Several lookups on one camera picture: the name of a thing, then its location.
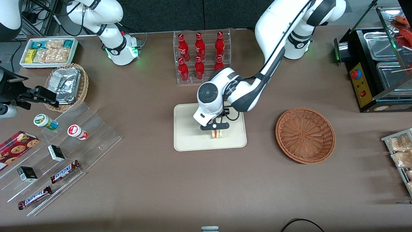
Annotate clear cracker bag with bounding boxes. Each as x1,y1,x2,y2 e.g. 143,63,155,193
45,39,65,50
51,47,71,63
33,48,54,63

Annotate large brown wicker basket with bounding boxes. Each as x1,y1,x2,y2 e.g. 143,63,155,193
275,107,336,165

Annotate grey wire rack tray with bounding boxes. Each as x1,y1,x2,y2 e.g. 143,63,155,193
381,128,412,197

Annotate small black carton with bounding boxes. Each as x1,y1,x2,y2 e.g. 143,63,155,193
17,166,38,183
47,145,66,162

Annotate Snickers chocolate bar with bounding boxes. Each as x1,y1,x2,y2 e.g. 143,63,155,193
50,160,81,184
18,186,53,210

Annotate aluminium frame with cables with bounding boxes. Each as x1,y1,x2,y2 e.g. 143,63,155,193
20,0,66,36

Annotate silver foil pack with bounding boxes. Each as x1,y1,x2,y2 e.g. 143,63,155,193
48,67,81,105

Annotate grey right base cable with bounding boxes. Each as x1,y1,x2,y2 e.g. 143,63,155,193
135,32,148,49

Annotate red sausage skewers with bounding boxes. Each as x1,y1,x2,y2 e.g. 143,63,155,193
390,14,412,49

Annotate black hot food display case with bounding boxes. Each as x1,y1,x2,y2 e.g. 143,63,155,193
333,0,412,113

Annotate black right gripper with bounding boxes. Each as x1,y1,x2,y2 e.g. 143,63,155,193
0,66,60,109

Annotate black floor cable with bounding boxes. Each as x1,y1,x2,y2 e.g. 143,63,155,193
280,218,326,232

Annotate red tartan cookie box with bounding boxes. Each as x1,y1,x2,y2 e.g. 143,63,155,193
0,130,40,171

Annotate small tan wicker basket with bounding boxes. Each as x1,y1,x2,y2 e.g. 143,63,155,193
44,63,89,113

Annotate red lid yoghurt cup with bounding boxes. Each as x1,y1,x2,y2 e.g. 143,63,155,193
67,124,89,140

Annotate clear acrylic bottle rack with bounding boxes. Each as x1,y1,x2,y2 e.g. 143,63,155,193
173,29,232,85

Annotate clear acrylic step display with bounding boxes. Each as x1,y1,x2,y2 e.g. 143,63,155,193
0,101,122,217

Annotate cream plastic tray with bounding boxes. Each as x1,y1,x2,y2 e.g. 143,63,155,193
173,103,247,152

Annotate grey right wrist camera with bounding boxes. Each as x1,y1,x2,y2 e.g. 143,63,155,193
0,104,19,119

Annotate white rectangular snack bin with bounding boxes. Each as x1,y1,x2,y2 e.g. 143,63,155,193
19,37,79,69

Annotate green lid yoghurt cup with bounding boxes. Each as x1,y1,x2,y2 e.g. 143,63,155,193
33,114,59,131

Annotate steel food pan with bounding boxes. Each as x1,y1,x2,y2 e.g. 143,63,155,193
376,61,412,90
363,31,400,62

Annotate yellow snack packet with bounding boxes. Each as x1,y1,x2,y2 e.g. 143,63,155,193
25,49,38,64

